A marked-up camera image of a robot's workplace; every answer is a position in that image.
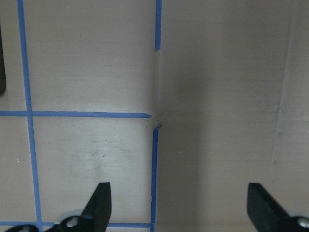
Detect silver digital kitchen scale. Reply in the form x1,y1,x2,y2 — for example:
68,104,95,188
0,36,6,96

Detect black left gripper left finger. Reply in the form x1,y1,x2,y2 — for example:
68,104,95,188
48,182,112,232

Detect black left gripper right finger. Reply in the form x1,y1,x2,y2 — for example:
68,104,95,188
247,183,309,232

